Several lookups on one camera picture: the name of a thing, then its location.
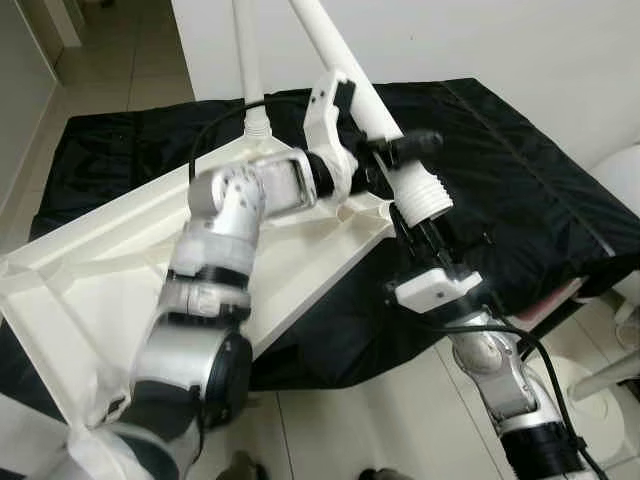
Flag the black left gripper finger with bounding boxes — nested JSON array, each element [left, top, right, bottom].
[[385, 130, 444, 167]]

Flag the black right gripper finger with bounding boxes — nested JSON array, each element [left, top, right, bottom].
[[390, 205, 421, 259]]

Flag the white plastic table leg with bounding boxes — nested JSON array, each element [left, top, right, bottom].
[[233, 0, 273, 136], [290, 0, 453, 226]]

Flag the white plastic table top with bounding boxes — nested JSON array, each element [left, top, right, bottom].
[[0, 128, 396, 431]]

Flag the black table cloth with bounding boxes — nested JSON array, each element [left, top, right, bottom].
[[30, 78, 640, 391]]

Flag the dark robot left foot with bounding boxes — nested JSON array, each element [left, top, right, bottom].
[[228, 452, 263, 480]]

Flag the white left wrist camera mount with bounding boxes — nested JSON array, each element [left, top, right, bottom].
[[303, 68, 358, 196]]

